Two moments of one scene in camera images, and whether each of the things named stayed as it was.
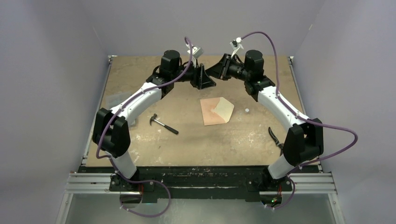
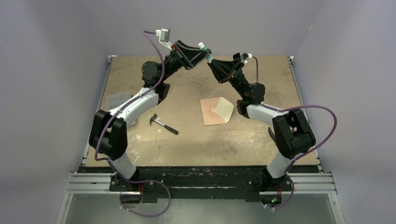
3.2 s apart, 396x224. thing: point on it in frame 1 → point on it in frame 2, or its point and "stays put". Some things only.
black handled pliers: [280, 145] stays put
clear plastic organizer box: [114, 99] stays put
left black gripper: [200, 80] → [201, 54]
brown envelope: [216, 111] stays put
